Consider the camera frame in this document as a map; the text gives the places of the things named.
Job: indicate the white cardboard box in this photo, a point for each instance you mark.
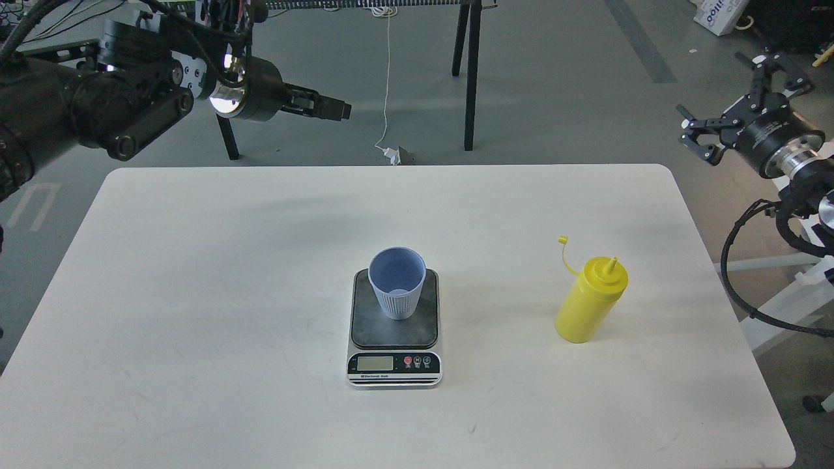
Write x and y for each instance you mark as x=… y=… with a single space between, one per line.
x=719 y=17

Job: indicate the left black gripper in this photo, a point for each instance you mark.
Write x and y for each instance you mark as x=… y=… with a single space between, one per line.
x=265 y=94

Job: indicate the white power adapter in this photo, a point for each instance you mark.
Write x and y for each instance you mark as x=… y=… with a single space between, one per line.
x=393 y=156

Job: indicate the black trestle table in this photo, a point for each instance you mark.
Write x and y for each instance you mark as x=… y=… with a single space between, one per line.
x=345 y=50

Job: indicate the yellow squeeze bottle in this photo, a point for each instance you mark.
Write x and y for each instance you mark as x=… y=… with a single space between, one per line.
x=596 y=288

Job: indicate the digital kitchen scale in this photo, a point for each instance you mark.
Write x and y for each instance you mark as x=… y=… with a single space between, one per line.
x=386 y=353

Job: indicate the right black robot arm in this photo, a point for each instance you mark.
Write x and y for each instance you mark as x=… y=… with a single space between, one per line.
x=803 y=212

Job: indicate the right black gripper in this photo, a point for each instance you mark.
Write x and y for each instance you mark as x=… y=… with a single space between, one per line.
x=772 y=133

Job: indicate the blue ribbed plastic cup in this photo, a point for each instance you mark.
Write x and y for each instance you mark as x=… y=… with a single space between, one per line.
x=397 y=276

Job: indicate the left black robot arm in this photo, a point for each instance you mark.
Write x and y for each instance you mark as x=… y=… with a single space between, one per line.
x=121 y=92

